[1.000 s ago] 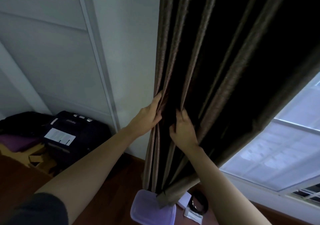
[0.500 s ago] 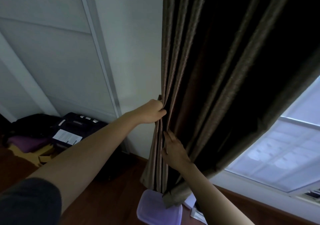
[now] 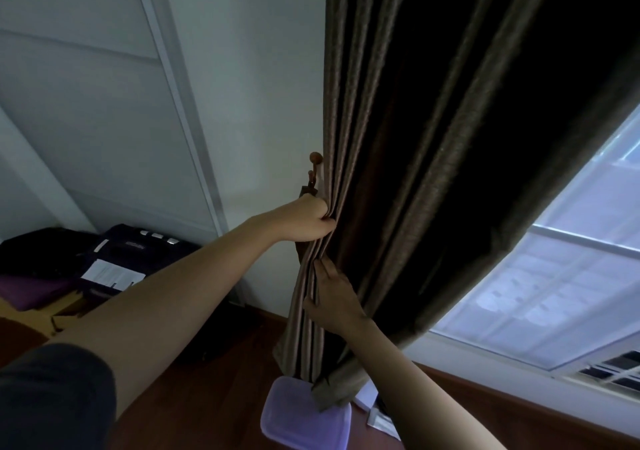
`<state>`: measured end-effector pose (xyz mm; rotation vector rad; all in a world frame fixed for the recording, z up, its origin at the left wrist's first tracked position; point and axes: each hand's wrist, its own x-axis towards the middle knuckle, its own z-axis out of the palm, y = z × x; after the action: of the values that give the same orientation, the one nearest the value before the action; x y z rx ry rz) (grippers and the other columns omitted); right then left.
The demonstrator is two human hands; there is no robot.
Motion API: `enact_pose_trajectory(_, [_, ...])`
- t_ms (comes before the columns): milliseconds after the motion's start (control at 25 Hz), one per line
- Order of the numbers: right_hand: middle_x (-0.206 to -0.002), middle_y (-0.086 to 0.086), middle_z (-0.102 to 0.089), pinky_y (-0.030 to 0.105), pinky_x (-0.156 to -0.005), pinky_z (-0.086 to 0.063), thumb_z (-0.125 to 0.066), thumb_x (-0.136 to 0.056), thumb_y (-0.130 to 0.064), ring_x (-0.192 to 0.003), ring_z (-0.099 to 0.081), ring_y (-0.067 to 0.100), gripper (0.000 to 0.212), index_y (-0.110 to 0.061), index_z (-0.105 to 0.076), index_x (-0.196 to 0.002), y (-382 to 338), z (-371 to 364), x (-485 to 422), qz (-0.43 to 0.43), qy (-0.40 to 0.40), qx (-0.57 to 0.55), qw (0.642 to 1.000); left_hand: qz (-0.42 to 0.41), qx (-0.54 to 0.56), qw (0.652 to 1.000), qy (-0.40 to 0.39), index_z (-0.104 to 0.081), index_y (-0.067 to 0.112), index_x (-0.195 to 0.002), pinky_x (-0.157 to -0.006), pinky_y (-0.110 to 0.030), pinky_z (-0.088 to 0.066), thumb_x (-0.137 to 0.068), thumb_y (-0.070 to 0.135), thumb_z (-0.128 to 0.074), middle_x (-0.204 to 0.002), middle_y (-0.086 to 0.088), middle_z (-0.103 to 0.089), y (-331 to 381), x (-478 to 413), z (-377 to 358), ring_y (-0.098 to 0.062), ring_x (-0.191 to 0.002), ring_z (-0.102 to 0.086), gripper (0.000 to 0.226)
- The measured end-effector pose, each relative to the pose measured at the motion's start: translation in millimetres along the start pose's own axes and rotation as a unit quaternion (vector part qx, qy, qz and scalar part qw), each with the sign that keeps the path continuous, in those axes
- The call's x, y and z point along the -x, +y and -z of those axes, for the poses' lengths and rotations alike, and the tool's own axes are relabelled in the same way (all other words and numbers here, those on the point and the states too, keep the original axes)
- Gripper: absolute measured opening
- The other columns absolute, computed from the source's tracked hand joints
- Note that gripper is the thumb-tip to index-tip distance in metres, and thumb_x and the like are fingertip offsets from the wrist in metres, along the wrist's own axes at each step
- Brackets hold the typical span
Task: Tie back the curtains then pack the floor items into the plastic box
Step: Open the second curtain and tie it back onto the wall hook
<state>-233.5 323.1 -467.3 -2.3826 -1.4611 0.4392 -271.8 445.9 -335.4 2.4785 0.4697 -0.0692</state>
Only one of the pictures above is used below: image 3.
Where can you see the dark grey shirt sleeve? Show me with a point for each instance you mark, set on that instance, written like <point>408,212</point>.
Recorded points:
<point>50,399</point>

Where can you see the small white box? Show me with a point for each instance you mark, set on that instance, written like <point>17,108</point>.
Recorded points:
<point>367,393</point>

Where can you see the dark window frame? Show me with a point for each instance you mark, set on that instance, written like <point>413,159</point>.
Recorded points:
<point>600,352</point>

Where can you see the round wooden tieback knob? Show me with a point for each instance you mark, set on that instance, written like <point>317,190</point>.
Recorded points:
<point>316,157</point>

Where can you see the white packet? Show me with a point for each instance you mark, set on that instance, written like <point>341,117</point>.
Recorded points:
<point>382,423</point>

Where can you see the person's left forearm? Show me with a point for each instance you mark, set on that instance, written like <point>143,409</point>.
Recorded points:
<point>175,294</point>

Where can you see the black bag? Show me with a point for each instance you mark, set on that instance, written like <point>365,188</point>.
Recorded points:
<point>130,244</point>

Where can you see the brown curtain tieback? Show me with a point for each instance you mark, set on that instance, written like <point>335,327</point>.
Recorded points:
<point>306,193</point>

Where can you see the white window security grille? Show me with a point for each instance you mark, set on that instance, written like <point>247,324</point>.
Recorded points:
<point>585,241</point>

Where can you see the white paper tag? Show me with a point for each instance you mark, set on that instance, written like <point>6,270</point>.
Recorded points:
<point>112,274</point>

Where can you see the person's right forearm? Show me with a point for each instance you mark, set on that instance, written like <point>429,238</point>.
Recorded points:
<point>425,404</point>

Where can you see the brown curtain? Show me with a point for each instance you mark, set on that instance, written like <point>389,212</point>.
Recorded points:
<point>425,114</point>

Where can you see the person's left hand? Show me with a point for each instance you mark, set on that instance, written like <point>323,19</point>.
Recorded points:
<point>300,219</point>

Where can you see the person's right hand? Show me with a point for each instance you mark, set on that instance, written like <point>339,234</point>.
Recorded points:
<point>337,304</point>

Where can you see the yellow packet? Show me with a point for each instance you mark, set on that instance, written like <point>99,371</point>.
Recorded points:
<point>30,317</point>

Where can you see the purple container lid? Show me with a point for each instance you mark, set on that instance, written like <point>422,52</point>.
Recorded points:
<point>300,419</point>

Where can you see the black fabric bundle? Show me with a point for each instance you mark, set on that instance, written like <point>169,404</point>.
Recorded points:
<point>40,252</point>

